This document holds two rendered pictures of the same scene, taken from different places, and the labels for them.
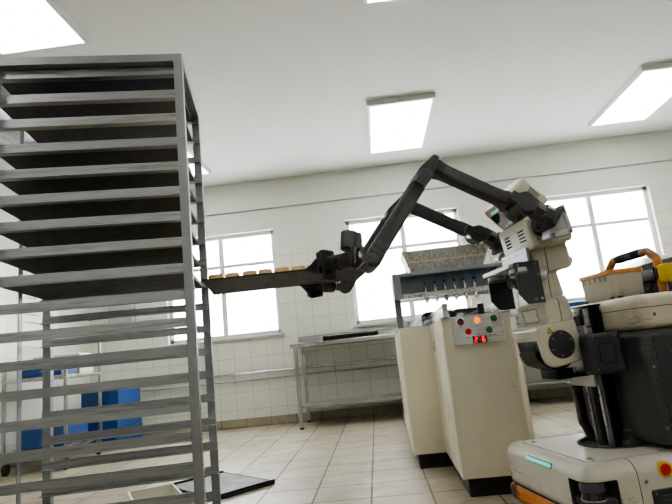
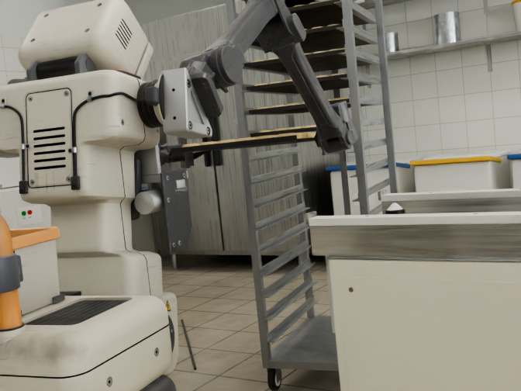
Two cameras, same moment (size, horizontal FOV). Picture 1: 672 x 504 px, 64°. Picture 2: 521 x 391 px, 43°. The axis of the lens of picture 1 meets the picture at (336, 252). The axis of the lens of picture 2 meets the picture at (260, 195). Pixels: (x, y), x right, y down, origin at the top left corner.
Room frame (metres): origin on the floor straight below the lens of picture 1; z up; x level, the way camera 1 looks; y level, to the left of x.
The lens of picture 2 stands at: (3.07, -1.76, 1.04)
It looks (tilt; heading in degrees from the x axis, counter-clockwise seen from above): 5 degrees down; 120
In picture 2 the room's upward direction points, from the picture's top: 6 degrees counter-clockwise
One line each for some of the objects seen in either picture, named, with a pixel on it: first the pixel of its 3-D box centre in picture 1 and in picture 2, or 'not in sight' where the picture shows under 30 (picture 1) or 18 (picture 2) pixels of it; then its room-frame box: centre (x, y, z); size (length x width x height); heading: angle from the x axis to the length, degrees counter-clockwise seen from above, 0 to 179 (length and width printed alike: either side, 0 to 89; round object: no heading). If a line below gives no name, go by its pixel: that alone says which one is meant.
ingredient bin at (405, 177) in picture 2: not in sight; (379, 211); (1.33, 3.07, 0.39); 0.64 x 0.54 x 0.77; 89
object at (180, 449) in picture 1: (130, 456); not in sight; (2.11, 0.85, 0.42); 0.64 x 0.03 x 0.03; 98
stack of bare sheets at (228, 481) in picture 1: (219, 484); not in sight; (3.48, 0.86, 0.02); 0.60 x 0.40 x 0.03; 43
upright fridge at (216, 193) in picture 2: not in sight; (241, 140); (0.22, 3.00, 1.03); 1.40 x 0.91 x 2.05; 177
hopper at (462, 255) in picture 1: (444, 261); not in sight; (3.50, -0.71, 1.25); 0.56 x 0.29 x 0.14; 86
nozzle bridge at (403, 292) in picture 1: (449, 297); not in sight; (3.50, -0.71, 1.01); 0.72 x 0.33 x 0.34; 86
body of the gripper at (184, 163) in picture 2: (333, 264); (176, 153); (1.76, 0.01, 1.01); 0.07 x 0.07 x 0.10; 53
